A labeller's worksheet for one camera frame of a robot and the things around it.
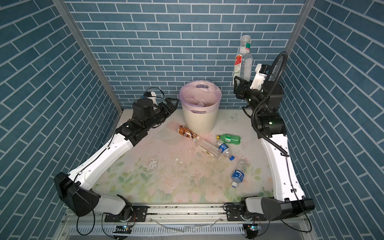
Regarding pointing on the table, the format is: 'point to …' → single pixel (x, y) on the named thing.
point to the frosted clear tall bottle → (208, 149)
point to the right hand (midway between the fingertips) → (236, 76)
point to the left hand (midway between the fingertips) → (176, 104)
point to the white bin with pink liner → (200, 99)
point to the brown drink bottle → (185, 131)
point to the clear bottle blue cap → (224, 149)
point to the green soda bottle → (229, 138)
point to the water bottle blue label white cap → (237, 175)
